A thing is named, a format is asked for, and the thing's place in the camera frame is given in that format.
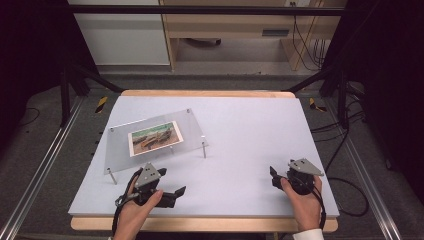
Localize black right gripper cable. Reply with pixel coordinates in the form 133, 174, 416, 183
308, 181, 327, 231

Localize wooden table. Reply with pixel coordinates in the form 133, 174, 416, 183
70, 89, 339, 234

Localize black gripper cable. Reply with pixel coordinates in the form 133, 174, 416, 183
308, 181, 327, 231
111, 167, 144, 235

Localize black metal stand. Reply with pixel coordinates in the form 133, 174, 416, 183
282, 64, 350, 130
59, 62, 125, 128

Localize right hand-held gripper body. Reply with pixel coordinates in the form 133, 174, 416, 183
286, 157, 325, 196

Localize landscape photo print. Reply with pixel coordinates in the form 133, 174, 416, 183
127, 120, 185, 158

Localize aluminium floor rail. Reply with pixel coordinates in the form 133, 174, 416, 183
323, 99, 403, 240
0, 95, 85, 240

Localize black looped floor cable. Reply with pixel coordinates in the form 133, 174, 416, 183
324, 128, 370, 218

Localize yellow black tape strip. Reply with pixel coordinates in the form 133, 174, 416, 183
308, 97, 328, 113
95, 96, 109, 114

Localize thin black floor cable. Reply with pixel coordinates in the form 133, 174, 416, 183
18, 106, 41, 128

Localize black curtain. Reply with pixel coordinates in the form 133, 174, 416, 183
328, 0, 424, 204
0, 0, 99, 144

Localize person's left hand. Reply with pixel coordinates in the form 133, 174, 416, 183
113, 175, 165, 240

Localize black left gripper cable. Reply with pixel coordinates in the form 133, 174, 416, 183
111, 167, 144, 235

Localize white shirt sleeve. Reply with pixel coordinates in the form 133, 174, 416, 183
292, 227, 325, 240

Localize black metal crossbar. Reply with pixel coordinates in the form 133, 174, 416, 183
65, 4, 346, 16

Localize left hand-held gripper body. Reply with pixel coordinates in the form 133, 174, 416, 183
134, 162, 168, 207

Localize white table board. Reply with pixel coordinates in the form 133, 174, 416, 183
67, 95, 341, 219

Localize light wooden desk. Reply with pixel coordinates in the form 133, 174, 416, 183
159, 0, 348, 72

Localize black hanging desk cables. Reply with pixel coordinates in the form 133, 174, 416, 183
289, 1, 327, 72

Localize clear acrylic photo frame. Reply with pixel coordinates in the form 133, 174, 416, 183
103, 108, 210, 186

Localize person's right hand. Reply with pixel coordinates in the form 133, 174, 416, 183
279, 175, 324, 233

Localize white cabinet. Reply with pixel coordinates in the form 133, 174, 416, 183
67, 0, 171, 67

